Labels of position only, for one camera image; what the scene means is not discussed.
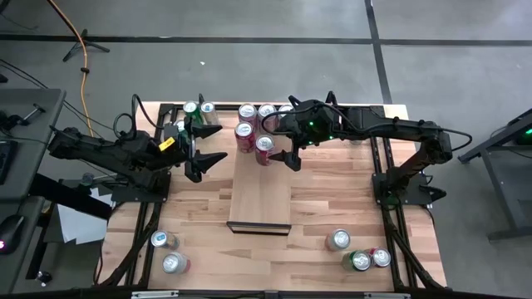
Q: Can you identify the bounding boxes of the dark keyboard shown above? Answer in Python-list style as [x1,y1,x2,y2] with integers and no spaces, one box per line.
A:
[0,140,18,186]

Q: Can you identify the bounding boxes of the black computer mouse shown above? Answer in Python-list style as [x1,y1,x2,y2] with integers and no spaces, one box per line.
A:
[0,213,27,255]

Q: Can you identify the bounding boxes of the grey side table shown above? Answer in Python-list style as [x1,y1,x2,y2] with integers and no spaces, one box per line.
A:
[0,195,46,294]
[0,87,67,200]

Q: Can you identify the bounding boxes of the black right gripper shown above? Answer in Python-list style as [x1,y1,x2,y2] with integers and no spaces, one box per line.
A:
[268,96,333,172]

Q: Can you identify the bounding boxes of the silver edge bracket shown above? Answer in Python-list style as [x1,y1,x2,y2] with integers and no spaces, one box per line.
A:
[131,290,180,299]
[363,292,412,299]

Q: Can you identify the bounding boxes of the wooden shelf black metal frame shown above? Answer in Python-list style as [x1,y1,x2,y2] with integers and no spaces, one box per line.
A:
[226,110,295,237]

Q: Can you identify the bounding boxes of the black aluminium table frame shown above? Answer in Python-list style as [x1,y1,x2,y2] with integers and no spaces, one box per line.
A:
[95,101,448,294]

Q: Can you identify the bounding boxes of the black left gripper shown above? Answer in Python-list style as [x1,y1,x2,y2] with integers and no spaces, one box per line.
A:
[159,117,229,184]

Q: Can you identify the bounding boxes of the red Coca-Cola can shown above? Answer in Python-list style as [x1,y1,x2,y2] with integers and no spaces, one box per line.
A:
[254,134,276,167]

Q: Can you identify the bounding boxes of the black tripod stand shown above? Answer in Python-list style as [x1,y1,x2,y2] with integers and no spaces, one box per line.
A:
[62,27,111,63]

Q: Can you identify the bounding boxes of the black diagonal beam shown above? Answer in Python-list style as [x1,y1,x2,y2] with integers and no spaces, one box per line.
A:
[28,173,114,221]

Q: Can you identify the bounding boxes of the white paper sheets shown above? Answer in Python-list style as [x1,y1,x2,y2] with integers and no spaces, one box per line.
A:
[56,186,116,246]

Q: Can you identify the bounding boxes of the black metal table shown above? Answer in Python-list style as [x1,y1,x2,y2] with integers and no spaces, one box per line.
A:
[456,107,532,242]

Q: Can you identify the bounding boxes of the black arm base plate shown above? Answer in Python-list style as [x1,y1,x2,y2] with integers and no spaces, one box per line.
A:
[111,176,172,204]
[372,172,448,207]

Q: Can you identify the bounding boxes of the orange floor cable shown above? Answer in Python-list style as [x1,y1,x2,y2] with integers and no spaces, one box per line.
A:
[46,0,93,130]

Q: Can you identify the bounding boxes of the metal hand tool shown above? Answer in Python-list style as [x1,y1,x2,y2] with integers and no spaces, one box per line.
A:
[18,103,47,125]

